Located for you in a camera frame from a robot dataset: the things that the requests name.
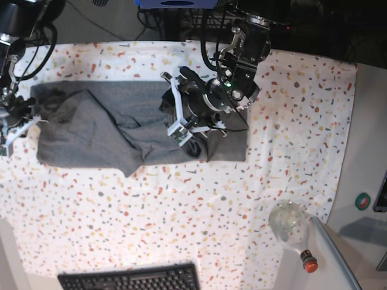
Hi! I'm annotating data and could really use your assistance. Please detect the black keyboard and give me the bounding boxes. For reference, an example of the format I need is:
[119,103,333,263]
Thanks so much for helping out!
[57,263,200,290]

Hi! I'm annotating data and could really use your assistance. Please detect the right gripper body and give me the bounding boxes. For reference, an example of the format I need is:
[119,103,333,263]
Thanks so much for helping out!
[1,96,36,129]

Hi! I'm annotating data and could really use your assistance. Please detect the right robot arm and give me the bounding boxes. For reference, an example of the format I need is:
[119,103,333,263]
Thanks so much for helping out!
[1,1,57,130]

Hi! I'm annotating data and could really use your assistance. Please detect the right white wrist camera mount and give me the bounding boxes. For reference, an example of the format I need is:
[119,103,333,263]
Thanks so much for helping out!
[1,115,47,157]

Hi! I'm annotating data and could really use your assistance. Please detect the smartphone at right edge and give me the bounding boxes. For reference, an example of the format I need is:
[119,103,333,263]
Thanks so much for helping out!
[372,174,387,213]

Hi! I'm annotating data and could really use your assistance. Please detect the green tape roll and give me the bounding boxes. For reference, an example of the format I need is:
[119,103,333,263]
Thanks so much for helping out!
[354,193,371,211]

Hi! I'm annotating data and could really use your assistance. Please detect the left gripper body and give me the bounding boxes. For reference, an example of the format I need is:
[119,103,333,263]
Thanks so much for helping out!
[159,66,224,158]

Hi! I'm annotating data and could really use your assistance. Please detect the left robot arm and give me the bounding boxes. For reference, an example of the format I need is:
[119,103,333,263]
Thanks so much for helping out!
[159,1,291,158]

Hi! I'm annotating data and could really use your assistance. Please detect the clear bottle with orange cap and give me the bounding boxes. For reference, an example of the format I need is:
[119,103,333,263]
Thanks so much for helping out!
[268,201,318,273]

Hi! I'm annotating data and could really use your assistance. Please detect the grey metal rail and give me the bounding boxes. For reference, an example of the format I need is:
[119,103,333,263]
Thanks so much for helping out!
[311,217,361,289]

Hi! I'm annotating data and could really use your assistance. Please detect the terrazzo pattern tablecloth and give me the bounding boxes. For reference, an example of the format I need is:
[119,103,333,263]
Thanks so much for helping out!
[1,50,357,289]

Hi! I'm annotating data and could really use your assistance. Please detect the grey t-shirt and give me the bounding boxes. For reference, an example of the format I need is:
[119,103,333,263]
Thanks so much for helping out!
[30,82,247,176]

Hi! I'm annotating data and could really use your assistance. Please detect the blue box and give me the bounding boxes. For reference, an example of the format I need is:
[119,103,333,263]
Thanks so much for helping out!
[134,0,221,9]

